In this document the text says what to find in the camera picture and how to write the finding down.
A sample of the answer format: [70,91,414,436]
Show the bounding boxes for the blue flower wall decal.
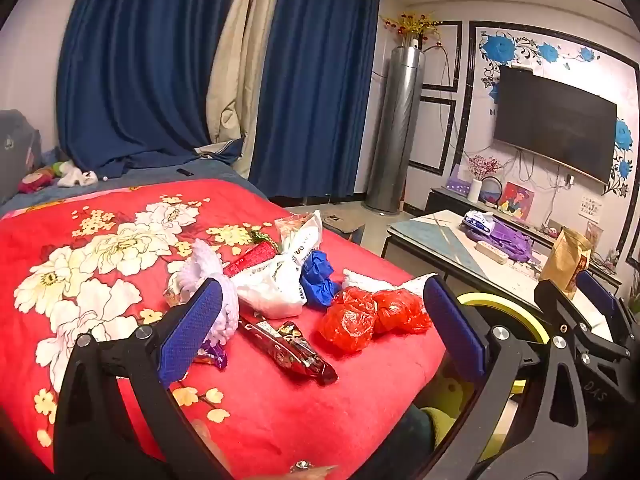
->
[479,29,637,197]

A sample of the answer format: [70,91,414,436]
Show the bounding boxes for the purple bag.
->
[462,216,534,264]

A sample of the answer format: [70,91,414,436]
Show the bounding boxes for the yellow-green fleece garment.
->
[421,400,507,462]

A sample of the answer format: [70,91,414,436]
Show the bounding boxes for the blue plastic bag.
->
[299,250,342,309]

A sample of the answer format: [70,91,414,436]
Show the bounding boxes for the white vase pink flowers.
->
[464,155,504,205]

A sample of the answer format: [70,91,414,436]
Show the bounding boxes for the blue storage stool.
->
[320,212,367,247]

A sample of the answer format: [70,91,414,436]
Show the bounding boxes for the white plastic scrap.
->
[342,268,439,297]

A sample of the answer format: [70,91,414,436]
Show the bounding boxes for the red plush toy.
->
[18,170,54,195]

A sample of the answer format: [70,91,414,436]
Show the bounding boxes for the white fluffy cloth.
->
[169,238,241,347]

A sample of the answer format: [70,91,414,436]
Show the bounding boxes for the grey pillow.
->
[0,110,44,207]

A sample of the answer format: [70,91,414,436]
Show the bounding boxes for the blue grey bed sheet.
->
[0,152,271,221]

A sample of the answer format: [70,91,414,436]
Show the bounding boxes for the narrow blue curtain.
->
[247,0,382,199]

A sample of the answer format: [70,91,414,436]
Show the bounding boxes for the red box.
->
[223,240,279,279]

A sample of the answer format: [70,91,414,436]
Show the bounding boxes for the brown paper bag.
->
[539,227,592,301]

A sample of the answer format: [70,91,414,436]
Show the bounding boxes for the green yellow plush toy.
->
[42,160,77,179]

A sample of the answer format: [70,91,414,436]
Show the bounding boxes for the white power strip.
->
[474,240,510,265]

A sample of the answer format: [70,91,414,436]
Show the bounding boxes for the yellow trash bin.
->
[425,291,549,421]

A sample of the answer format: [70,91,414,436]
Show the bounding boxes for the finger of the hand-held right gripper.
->
[534,279,590,357]
[576,269,633,357]

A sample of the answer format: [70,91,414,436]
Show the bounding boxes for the clear printed plastic bag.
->
[273,209,324,272]

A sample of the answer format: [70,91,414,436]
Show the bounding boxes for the white plush toy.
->
[56,167,99,189]

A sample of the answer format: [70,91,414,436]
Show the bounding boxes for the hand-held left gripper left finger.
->
[52,277,232,480]

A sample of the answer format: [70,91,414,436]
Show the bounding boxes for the white plastic bag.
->
[234,252,307,319]

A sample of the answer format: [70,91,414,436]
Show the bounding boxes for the round ornament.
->
[482,175,506,206]

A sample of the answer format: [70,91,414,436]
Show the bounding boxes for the dark chocolate wrapper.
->
[239,317,339,386]

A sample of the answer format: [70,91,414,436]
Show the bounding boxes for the white blue tissue pack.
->
[462,209,496,236]

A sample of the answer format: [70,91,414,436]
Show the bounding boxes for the yellow red artificial flowers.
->
[381,10,444,49]

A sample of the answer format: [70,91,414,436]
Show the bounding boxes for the black wall television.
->
[492,65,619,185]

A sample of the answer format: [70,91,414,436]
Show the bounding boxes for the person's dark trousers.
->
[384,407,442,480]

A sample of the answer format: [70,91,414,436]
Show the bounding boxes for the purple box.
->
[446,165,474,196]

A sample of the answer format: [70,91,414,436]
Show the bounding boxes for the marble coffee table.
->
[381,210,624,322]

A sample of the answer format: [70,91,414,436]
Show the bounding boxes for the person's left hand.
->
[190,419,337,480]

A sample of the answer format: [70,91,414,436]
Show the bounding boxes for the colourful framed painting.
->
[497,182,536,221]

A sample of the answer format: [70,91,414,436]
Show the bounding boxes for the dark television stand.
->
[424,187,626,282]

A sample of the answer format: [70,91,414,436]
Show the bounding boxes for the red floral blanket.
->
[0,179,448,476]

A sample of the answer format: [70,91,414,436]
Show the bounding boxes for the red plastic bag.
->
[318,287,379,352]
[372,288,432,335]

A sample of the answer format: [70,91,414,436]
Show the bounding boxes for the silver tower air conditioner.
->
[363,37,426,214]

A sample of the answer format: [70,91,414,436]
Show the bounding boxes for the purple foil wrapper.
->
[192,339,229,370]

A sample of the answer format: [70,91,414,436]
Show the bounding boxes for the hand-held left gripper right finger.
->
[350,275,592,480]

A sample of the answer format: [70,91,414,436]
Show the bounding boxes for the beige curtain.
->
[201,0,289,181]

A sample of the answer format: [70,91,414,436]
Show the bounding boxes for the wide blue curtain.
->
[56,0,249,179]

